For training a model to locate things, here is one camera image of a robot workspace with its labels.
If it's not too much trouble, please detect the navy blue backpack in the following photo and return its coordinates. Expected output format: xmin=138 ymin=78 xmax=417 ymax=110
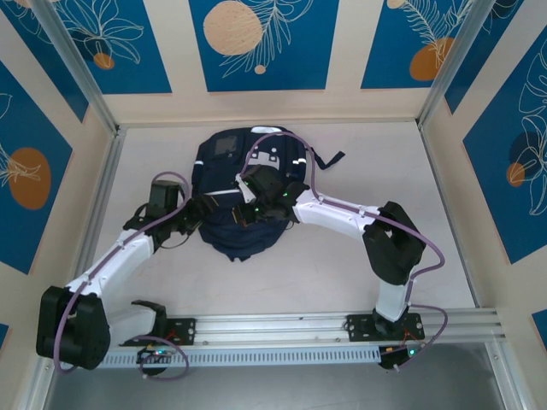
xmin=191 ymin=125 xmax=346 ymax=264

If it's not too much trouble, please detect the black controller board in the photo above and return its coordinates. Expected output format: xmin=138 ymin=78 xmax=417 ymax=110
xmin=136 ymin=346 xmax=179 ymax=367
xmin=378 ymin=344 xmax=428 ymax=372

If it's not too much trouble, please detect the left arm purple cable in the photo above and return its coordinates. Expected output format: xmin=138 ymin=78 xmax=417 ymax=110
xmin=53 ymin=170 xmax=191 ymax=381

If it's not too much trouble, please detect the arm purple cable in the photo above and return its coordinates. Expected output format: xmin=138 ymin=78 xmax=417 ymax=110
xmin=53 ymin=170 xmax=191 ymax=381
xmin=239 ymin=131 xmax=450 ymax=372

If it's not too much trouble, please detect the thin black left gripper cable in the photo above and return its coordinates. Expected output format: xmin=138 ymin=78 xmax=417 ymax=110
xmin=153 ymin=230 xmax=193 ymax=254

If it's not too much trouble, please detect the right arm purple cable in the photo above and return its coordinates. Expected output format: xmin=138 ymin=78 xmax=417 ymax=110
xmin=239 ymin=131 xmax=450 ymax=372

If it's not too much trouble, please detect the aluminium side rail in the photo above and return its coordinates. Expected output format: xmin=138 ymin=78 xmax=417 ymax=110
xmin=416 ymin=121 xmax=484 ymax=309
xmin=63 ymin=126 xmax=127 ymax=318

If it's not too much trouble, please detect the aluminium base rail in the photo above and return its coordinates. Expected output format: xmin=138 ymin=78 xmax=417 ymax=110
xmin=36 ymin=309 xmax=512 ymax=352

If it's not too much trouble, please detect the blue floral wall panel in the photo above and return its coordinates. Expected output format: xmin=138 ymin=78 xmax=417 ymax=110
xmin=44 ymin=0 xmax=173 ymax=96
xmin=462 ymin=40 xmax=547 ymax=266
xmin=0 ymin=59 xmax=74 ymax=276
xmin=189 ymin=0 xmax=341 ymax=92
xmin=444 ymin=0 xmax=547 ymax=115
xmin=360 ymin=0 xmax=476 ymax=91
xmin=0 ymin=0 xmax=90 ymax=124

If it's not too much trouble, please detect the grey slotted cable duct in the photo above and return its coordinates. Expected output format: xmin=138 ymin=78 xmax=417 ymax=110
xmin=53 ymin=344 xmax=384 ymax=371

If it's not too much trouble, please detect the aluminium frame post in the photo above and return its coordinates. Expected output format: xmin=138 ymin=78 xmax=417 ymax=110
xmin=32 ymin=0 xmax=121 ymax=134
xmin=415 ymin=0 xmax=526 ymax=129

